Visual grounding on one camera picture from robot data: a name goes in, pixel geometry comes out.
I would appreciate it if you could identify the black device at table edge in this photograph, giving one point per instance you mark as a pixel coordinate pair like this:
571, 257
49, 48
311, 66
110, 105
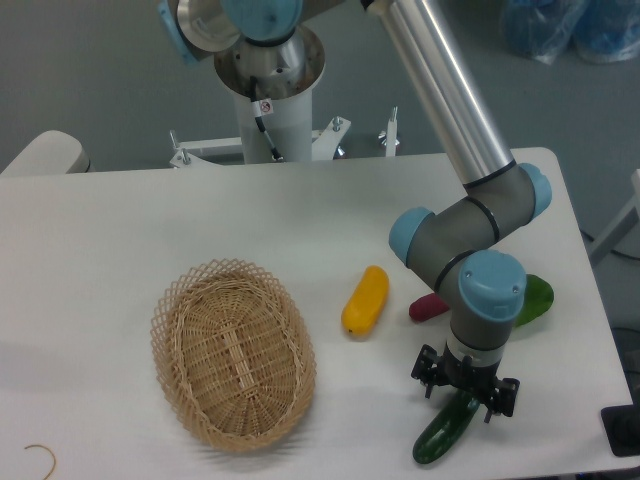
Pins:
621, 425

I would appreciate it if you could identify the woven wicker basket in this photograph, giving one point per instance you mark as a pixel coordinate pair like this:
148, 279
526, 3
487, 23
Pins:
233, 356

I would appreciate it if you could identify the yellow mango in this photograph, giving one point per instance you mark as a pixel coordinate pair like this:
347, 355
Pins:
367, 302

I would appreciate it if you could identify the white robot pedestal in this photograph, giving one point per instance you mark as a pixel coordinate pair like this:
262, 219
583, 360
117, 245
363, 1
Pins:
272, 91

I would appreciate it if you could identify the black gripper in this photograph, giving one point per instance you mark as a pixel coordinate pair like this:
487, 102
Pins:
498, 395

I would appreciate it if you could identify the purple sweet potato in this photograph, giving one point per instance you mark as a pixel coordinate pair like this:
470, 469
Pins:
427, 307

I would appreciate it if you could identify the green cucumber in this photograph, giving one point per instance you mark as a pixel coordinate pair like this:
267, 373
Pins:
443, 432

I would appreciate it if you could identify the white chair armrest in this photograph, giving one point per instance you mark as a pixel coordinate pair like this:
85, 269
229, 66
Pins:
50, 153

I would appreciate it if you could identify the blue plastic bag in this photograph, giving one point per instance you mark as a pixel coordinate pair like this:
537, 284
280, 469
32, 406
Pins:
602, 32

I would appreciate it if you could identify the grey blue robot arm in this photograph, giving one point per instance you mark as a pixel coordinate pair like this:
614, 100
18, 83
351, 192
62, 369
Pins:
453, 251

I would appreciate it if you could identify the green bok choy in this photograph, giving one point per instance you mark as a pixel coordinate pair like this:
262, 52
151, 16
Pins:
538, 299

